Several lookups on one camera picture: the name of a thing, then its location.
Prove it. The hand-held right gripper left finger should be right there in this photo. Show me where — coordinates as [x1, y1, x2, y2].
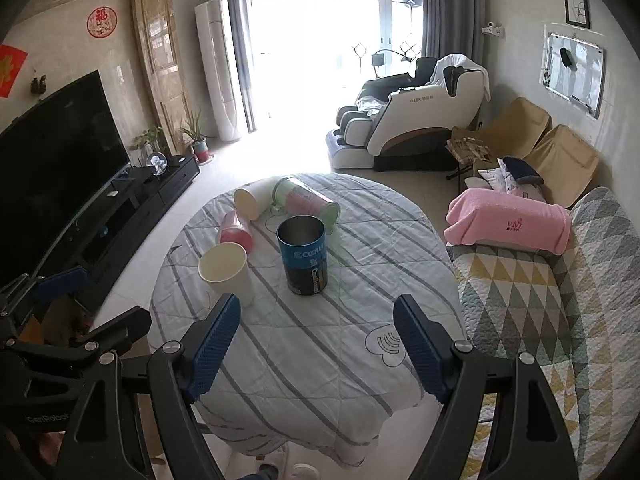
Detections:
[59, 292, 242, 480]

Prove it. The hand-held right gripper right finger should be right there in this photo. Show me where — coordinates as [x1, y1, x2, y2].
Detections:
[393, 294, 584, 480]

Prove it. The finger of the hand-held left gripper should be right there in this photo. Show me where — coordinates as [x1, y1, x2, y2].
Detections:
[0, 265, 90, 322]
[74, 305, 153, 367]

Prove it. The white paper cup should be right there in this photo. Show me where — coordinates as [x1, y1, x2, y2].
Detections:
[198, 242, 255, 308]
[234, 183, 278, 222]

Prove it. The pink paper cup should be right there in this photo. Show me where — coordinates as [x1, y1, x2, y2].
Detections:
[216, 211, 256, 255]

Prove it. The black television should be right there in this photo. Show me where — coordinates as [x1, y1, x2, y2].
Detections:
[0, 70, 132, 286]

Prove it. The sofa with patterned quilt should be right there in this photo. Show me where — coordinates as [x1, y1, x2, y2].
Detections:
[446, 187, 640, 480]

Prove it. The blue black tin can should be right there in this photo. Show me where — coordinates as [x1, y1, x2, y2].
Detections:
[276, 215, 328, 296]

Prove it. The black television stand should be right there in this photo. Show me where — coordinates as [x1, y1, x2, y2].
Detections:
[75, 154, 202, 311]

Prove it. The pink towel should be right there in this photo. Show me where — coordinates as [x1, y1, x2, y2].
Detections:
[445, 188, 572, 256]

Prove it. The leafy green houseplant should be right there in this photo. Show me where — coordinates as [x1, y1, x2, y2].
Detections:
[132, 127, 166, 155]

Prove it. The clear canister pink green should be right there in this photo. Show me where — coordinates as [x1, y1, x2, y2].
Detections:
[270, 175, 341, 236]

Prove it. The white patterned pillow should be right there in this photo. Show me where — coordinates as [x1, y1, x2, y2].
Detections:
[477, 164, 542, 202]

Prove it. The potted plant red pot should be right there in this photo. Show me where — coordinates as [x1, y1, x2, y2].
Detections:
[179, 109, 214, 165]

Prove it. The checkered folding stool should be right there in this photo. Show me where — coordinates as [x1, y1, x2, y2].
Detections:
[445, 135, 491, 181]

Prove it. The dark blue pillow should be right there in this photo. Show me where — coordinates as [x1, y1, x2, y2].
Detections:
[501, 156, 545, 186]

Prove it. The white black massage chair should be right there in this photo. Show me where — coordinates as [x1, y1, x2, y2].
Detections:
[326, 55, 494, 172]

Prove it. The tan sofa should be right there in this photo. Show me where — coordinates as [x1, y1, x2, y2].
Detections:
[452, 97, 601, 209]

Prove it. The white standing air conditioner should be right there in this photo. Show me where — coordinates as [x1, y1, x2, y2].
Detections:
[194, 0, 245, 142]

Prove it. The grey blue curtain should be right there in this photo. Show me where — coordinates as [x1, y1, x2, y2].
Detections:
[207, 0, 259, 134]
[421, 0, 489, 69]

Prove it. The red paper wall decoration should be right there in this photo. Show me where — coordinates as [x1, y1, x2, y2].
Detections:
[0, 44, 29, 99]

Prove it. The round red wall decoration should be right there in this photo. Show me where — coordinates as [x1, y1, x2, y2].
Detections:
[87, 7, 115, 39]

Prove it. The wall whiteboard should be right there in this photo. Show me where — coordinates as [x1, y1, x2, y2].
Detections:
[542, 32, 606, 120]

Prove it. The large black picture frame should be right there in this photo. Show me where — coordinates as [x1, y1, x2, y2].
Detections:
[563, 0, 592, 30]

